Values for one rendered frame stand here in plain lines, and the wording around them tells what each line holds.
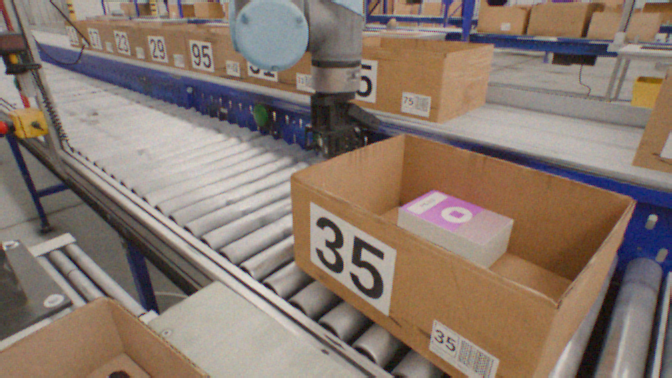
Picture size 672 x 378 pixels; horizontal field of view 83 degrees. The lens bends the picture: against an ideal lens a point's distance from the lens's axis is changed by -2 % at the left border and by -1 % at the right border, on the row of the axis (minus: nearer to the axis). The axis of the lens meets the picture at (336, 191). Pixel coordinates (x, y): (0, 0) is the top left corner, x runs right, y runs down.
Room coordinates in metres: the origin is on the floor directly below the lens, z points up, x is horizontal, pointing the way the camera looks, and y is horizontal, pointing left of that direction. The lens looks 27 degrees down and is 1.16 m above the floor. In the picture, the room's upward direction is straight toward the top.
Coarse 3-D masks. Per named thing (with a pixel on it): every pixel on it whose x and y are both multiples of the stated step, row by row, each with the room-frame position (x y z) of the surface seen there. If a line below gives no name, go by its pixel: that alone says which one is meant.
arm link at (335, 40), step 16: (320, 0) 0.67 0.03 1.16; (336, 0) 0.67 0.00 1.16; (352, 0) 0.68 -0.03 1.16; (320, 16) 0.66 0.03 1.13; (336, 16) 0.67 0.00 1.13; (352, 16) 0.68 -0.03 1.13; (320, 32) 0.66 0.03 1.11; (336, 32) 0.67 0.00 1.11; (352, 32) 0.68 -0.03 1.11; (320, 48) 0.68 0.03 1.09; (336, 48) 0.67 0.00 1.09; (352, 48) 0.68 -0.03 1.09; (320, 64) 0.68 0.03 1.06; (336, 64) 0.67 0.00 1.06; (352, 64) 0.68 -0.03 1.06
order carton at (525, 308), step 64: (320, 192) 0.48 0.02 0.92; (384, 192) 0.69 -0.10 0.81; (448, 192) 0.65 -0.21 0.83; (512, 192) 0.56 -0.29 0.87; (576, 192) 0.50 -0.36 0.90; (448, 256) 0.33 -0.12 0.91; (512, 256) 0.54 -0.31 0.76; (576, 256) 0.48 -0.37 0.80; (384, 320) 0.39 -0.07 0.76; (448, 320) 0.32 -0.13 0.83; (512, 320) 0.27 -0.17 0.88; (576, 320) 0.34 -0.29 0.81
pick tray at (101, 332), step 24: (72, 312) 0.31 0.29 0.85; (96, 312) 0.33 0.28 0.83; (120, 312) 0.32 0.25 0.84; (48, 336) 0.29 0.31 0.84; (72, 336) 0.30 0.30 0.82; (96, 336) 0.32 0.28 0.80; (120, 336) 0.34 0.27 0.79; (144, 336) 0.30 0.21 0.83; (0, 360) 0.26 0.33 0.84; (24, 360) 0.27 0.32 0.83; (48, 360) 0.28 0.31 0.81; (72, 360) 0.30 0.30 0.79; (96, 360) 0.31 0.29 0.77; (120, 360) 0.32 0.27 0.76; (144, 360) 0.31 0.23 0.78; (168, 360) 0.27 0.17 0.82
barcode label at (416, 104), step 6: (402, 96) 0.97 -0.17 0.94; (408, 96) 0.96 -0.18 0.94; (414, 96) 0.95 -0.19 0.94; (420, 96) 0.94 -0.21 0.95; (426, 96) 0.93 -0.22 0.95; (402, 102) 0.97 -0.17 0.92; (408, 102) 0.96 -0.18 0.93; (414, 102) 0.95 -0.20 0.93; (420, 102) 0.94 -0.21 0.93; (426, 102) 0.93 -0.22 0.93; (402, 108) 0.97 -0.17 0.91; (408, 108) 0.96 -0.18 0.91; (414, 108) 0.95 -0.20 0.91; (420, 108) 0.94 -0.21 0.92; (426, 108) 0.93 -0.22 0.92; (420, 114) 0.94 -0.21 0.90; (426, 114) 0.93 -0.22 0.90
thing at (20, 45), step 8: (0, 32) 1.01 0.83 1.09; (8, 32) 1.02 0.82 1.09; (16, 32) 1.03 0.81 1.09; (0, 40) 0.99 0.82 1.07; (8, 40) 1.00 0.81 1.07; (16, 40) 1.01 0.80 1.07; (24, 40) 1.02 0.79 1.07; (0, 48) 0.98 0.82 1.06; (8, 48) 0.99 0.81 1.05; (16, 48) 1.01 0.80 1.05; (24, 48) 1.02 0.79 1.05; (8, 56) 1.03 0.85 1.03; (16, 56) 1.04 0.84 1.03; (8, 64) 1.03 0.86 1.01; (16, 64) 1.04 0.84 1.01; (8, 72) 1.03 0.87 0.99; (16, 72) 1.05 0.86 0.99; (24, 72) 1.06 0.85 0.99
